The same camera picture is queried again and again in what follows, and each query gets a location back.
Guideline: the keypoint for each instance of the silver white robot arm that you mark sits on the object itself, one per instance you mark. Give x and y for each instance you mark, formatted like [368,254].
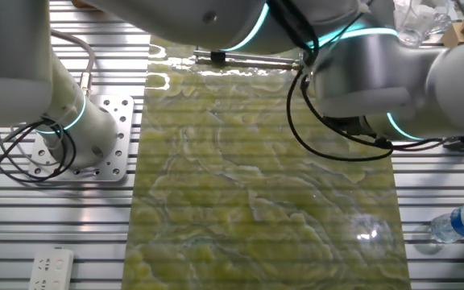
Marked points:
[377,68]

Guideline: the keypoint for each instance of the large pale wooden block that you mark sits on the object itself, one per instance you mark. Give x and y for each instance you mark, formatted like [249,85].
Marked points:
[453,36]

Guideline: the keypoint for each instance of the black C-clamp with steel screw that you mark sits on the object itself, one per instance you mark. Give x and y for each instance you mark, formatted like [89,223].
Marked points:
[256,60]

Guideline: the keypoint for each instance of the white power strip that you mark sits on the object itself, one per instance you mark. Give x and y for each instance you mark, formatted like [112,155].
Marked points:
[50,270]

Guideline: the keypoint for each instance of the clear water bottle blue cap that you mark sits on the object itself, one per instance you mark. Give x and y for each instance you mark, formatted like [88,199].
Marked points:
[457,223]

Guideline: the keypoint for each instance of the silver robot mounting plate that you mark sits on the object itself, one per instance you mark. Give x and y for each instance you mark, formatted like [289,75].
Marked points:
[115,121]

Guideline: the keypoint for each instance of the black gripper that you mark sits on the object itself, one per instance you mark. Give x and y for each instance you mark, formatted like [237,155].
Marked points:
[349,125]

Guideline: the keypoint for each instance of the green marble pattern mat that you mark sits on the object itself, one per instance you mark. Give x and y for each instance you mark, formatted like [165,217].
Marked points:
[236,181]

